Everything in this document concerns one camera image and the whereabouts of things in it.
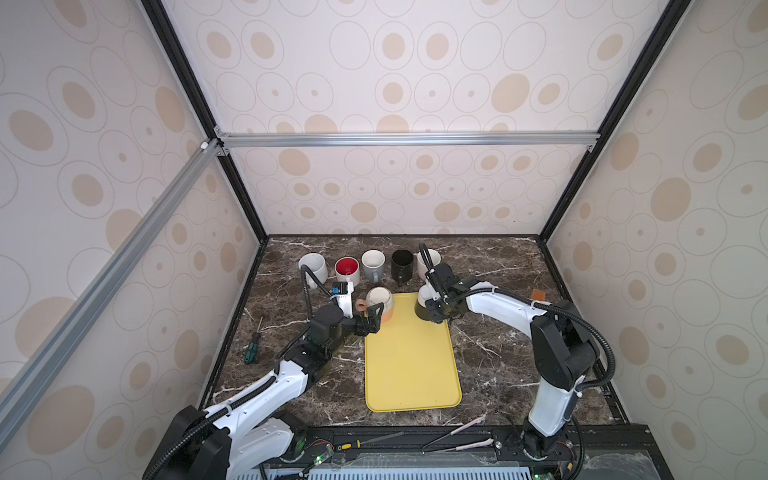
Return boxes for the pink mug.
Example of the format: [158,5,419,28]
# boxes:
[415,248,442,281]

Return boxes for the white mug red inside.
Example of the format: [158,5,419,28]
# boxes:
[334,257,361,287]

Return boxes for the grey mug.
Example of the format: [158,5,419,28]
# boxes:
[361,249,386,285]

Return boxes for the white speckled mug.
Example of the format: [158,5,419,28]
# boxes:
[298,253,328,284]

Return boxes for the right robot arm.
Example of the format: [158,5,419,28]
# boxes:
[417,243,616,460]

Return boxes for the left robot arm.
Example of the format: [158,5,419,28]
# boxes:
[143,265,391,479]

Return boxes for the cream and peach mug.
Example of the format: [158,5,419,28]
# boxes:
[355,287,394,323]

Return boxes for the black mug white base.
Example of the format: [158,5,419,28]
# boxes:
[414,283,443,324]

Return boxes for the yellow plastic tray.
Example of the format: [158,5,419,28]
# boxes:
[365,293,462,413]

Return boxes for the green handled screwdriver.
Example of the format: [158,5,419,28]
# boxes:
[243,318,263,365]

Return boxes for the yellow handled screwdriver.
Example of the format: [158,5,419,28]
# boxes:
[336,431,405,451]

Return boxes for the pink handled tweezers upper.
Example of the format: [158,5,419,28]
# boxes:
[422,415,486,452]

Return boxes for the pink handled tweezers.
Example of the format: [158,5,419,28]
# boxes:
[429,438,494,454]
[422,415,486,452]

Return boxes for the pink handled tweezers lower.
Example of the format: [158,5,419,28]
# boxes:
[429,438,494,454]

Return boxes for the black base frame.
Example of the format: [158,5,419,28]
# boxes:
[235,424,672,479]

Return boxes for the horizontal aluminium rail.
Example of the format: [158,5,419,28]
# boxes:
[220,130,600,148]

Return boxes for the left slanted aluminium rail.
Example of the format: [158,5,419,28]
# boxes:
[1,138,223,449]

